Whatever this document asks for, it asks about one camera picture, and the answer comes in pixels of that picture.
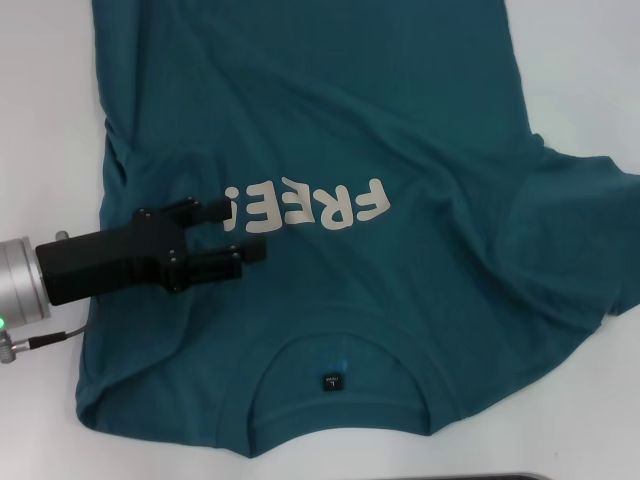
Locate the teal T-shirt with beige print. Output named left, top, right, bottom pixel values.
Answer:
left=74, top=0, right=640, bottom=448

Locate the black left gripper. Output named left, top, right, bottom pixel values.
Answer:
left=34, top=197, right=269, bottom=307

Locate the left arm cable with plug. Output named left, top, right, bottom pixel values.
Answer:
left=0, top=322, right=89, bottom=367

